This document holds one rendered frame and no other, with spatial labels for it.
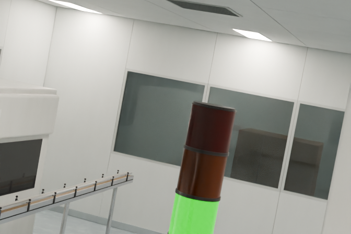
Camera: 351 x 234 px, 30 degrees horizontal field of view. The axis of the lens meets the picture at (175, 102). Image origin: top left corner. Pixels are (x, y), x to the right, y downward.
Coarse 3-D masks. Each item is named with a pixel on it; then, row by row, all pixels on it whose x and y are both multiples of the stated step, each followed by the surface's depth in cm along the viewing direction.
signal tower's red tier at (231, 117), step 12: (192, 108) 71; (204, 108) 70; (192, 120) 71; (204, 120) 70; (216, 120) 69; (228, 120) 70; (192, 132) 70; (204, 132) 70; (216, 132) 70; (228, 132) 70; (192, 144) 70; (204, 144) 70; (216, 144) 70; (228, 144) 71
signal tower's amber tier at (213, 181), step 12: (192, 156) 70; (204, 156) 70; (216, 156) 70; (180, 168) 72; (192, 168) 70; (204, 168) 70; (216, 168) 70; (180, 180) 71; (192, 180) 70; (204, 180) 70; (216, 180) 70; (192, 192) 70; (204, 192) 70; (216, 192) 71
